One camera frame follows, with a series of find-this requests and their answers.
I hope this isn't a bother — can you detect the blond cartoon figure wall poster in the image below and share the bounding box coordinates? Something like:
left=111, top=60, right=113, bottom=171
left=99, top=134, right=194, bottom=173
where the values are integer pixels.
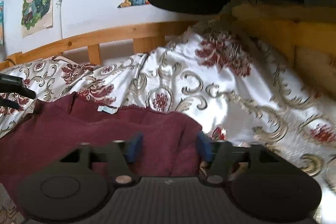
left=21, top=0, right=57, bottom=39

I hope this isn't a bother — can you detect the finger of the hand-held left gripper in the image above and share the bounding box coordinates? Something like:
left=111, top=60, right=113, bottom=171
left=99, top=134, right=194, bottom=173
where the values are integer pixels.
left=0, top=98, right=19, bottom=109
left=0, top=75, right=36, bottom=99

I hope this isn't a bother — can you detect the maroon long-sleeve sweater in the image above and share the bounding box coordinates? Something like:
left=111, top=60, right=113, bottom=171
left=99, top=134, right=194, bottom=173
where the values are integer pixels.
left=0, top=93, right=213, bottom=203

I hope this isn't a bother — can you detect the wooden bed frame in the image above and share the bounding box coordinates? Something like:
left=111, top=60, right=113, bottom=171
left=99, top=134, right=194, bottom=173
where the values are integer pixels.
left=0, top=4, right=336, bottom=98

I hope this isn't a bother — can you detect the blue orange cartoon wall poster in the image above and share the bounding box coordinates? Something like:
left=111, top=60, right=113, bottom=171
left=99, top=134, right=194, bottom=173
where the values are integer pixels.
left=0, top=1, right=4, bottom=45

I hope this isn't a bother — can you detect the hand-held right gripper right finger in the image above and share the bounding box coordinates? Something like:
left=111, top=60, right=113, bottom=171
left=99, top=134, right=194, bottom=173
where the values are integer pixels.
left=197, top=131, right=279, bottom=188

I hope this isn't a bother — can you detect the white floral satin blanket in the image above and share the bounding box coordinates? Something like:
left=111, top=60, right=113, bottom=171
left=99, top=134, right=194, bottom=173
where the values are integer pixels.
left=0, top=21, right=336, bottom=224

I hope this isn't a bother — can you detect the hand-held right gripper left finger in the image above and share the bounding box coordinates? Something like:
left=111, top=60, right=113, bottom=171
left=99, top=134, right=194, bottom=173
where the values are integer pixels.
left=60, top=132, right=144, bottom=187

